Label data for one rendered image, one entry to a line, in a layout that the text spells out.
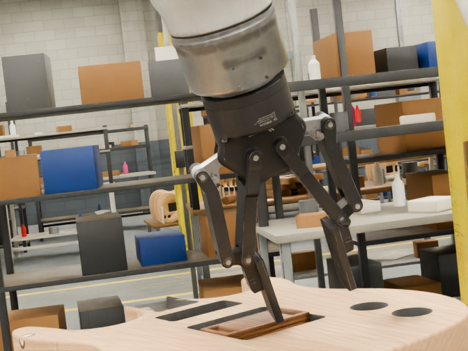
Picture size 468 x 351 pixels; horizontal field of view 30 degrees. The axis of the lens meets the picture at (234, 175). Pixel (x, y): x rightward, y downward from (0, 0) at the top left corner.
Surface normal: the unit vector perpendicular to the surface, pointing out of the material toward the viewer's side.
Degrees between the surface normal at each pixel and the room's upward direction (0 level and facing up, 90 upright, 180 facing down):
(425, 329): 0
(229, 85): 112
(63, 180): 90
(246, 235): 107
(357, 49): 90
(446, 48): 90
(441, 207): 90
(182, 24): 124
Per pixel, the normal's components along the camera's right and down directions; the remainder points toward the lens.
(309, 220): -0.21, 0.07
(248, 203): 0.28, 0.32
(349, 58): 0.18, 0.04
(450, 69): -0.98, 0.11
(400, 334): -0.11, -0.99
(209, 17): -0.03, 0.59
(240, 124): -0.23, 0.47
